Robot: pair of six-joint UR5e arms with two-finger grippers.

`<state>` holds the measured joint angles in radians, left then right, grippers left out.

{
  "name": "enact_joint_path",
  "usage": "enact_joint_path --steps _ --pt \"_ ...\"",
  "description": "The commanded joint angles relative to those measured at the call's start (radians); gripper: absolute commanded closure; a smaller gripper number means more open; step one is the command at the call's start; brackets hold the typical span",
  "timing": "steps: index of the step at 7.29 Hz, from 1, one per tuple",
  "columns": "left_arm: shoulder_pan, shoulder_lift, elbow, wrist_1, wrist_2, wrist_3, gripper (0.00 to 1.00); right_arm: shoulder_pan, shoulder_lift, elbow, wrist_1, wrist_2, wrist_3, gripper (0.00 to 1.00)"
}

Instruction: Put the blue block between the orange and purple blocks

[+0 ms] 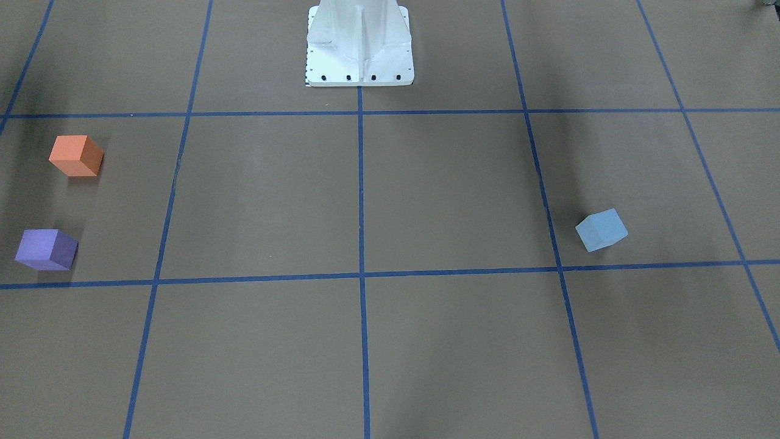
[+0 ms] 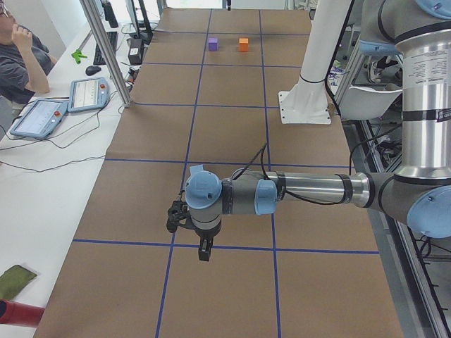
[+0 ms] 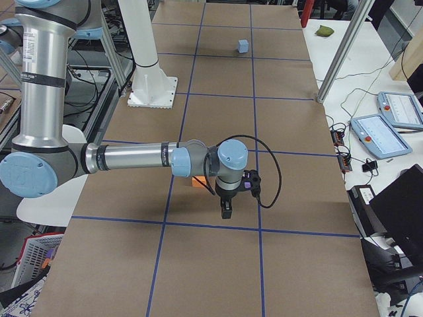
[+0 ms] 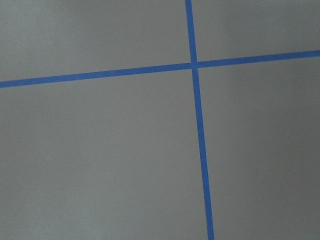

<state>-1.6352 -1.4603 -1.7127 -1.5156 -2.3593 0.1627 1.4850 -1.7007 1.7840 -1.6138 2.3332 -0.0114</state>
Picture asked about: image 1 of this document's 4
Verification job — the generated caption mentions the light blue foam block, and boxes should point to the light blue foam block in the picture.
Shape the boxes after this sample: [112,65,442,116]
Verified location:
[575,209,629,252]

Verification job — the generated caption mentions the orange foam block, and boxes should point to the orange foam block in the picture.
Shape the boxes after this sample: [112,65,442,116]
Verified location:
[48,135,105,177]

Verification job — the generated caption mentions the purple foam block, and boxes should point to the purple foam block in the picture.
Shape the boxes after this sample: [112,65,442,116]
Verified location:
[15,229,79,271]

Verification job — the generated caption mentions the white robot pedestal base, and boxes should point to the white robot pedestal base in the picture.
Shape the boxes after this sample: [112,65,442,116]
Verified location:
[305,1,415,87]

